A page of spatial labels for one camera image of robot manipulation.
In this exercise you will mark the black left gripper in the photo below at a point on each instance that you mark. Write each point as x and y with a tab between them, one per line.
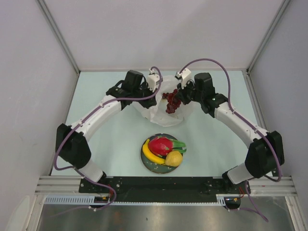
149	103

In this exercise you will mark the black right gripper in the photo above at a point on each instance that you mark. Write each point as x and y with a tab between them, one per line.
181	92

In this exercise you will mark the fake red grapes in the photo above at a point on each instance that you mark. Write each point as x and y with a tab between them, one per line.
173	103

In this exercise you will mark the white plastic bag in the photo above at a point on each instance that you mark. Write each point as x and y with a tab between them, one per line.
158	114

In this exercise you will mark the fake yellow banana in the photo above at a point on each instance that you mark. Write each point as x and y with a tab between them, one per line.
152	157

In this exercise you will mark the fake watermelon slice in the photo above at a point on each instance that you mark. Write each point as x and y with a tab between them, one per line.
162	146

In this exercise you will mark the fake yellow lemon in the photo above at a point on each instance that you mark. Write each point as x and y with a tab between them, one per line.
174	159

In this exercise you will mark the blue ceramic plate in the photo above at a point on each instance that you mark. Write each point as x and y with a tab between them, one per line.
153	167

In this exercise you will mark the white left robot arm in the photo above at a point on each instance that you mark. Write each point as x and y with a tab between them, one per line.
72	141

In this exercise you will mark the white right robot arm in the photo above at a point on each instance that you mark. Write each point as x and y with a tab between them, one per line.
265	149

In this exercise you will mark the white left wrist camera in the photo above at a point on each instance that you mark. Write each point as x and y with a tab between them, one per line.
152	80

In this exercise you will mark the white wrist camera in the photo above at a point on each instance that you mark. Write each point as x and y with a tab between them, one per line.
184	77
152	80

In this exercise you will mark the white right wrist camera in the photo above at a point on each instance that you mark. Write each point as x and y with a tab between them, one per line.
184	77

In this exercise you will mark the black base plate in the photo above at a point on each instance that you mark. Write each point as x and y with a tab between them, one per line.
172	189

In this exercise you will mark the aluminium frame rail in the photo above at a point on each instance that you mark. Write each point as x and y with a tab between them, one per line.
70	185

